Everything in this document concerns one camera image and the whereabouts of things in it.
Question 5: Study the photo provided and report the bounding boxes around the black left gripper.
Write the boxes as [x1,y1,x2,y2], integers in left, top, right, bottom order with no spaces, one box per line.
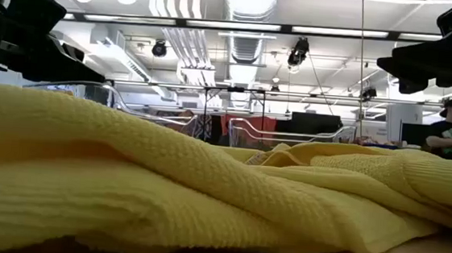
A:
[0,10,112,89]

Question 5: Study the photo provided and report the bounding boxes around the long black ceiling light bar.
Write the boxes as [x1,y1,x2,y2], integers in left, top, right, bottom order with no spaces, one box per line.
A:
[62,5,444,51]

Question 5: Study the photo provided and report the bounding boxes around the white rectangular air duct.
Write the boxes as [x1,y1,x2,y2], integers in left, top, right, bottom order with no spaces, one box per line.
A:
[86,27,181,102]

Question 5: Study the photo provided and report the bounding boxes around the yellow microfiber towel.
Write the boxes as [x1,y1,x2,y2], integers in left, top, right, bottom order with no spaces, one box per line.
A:
[243,135,452,216]
[0,82,452,253]

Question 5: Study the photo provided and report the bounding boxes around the blue storage bin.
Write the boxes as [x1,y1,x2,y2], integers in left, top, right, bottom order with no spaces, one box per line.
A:
[363,142,400,151]

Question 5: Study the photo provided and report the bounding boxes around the red cloth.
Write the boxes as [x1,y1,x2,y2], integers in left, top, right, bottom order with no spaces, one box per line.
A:
[218,112,279,150]

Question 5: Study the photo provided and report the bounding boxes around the clear plastic basket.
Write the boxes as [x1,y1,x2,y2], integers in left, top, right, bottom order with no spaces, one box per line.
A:
[19,75,201,140]
[226,115,358,159]

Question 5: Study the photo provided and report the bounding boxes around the black panel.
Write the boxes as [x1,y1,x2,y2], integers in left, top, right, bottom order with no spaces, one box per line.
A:
[400,122,429,148]

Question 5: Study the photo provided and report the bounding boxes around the thin hanging cable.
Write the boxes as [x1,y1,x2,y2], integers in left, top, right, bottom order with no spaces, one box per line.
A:
[348,0,374,148]

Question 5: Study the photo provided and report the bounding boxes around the white ceiling pipes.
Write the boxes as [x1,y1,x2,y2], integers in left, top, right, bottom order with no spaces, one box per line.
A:
[144,0,225,89]

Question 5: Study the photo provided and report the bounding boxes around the black lattice stand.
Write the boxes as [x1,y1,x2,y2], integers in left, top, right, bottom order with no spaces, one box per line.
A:
[192,86,218,143]

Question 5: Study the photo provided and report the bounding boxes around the silver round ventilation duct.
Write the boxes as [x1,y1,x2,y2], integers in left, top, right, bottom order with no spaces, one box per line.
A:
[214,0,280,110]

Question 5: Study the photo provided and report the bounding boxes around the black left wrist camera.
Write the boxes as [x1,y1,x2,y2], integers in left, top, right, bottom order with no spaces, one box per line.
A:
[6,0,68,37]

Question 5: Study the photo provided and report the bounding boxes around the long metal crossbar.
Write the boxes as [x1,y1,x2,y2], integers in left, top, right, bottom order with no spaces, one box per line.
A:
[106,75,452,111]

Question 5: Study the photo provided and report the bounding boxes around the white pillar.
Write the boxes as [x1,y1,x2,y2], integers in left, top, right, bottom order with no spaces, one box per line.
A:
[383,102,425,147]

